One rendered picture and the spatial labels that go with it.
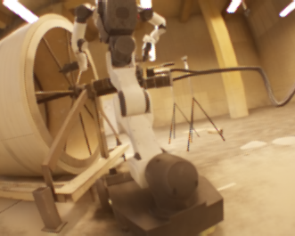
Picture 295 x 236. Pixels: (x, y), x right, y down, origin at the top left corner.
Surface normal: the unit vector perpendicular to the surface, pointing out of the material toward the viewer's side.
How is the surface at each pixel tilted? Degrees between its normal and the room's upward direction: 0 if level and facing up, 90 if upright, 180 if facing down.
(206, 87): 90
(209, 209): 90
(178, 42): 90
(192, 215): 90
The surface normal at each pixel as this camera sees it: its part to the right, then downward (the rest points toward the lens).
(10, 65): -0.07, -0.07
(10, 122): 0.00, 0.36
